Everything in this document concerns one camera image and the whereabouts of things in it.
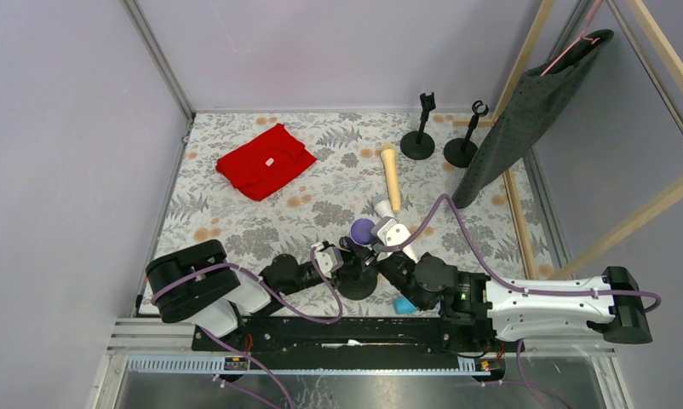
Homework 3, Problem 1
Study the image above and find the black mic stand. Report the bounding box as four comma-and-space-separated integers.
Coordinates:
400, 92, 436, 160
336, 270, 379, 301
443, 100, 489, 169

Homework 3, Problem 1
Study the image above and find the purple microphone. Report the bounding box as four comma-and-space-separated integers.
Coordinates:
349, 218, 376, 246

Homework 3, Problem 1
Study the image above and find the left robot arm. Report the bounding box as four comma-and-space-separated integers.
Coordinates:
145, 237, 378, 337

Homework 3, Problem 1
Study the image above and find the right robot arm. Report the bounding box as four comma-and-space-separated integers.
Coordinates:
376, 251, 652, 344

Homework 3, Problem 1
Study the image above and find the teal blue microphone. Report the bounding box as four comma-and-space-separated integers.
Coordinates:
392, 297, 418, 314

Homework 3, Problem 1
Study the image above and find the white microphone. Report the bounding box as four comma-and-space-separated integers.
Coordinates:
370, 195, 411, 246

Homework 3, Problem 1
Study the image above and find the floral table mat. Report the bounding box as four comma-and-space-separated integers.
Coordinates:
137, 111, 557, 319

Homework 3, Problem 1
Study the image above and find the cream yellow microphone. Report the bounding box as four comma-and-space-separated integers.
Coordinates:
380, 144, 402, 213

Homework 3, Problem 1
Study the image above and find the red folded cloth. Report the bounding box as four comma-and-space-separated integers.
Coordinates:
215, 124, 317, 201

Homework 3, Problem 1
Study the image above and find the dark grey hanging cloth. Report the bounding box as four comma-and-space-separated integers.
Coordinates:
452, 29, 615, 209

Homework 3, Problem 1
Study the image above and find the pink clothes hanger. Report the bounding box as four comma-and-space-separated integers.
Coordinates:
540, 0, 603, 77

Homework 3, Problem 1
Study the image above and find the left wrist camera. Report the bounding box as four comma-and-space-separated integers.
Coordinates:
312, 242, 344, 279

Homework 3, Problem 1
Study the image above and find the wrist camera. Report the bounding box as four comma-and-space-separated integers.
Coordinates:
370, 216, 411, 252
312, 242, 344, 279

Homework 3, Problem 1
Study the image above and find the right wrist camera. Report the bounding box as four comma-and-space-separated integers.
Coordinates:
370, 216, 411, 252

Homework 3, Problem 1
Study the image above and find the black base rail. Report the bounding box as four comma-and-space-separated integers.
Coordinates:
222, 317, 500, 371

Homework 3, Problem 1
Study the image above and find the wooden frame rack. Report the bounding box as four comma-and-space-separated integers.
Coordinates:
483, 1, 683, 280

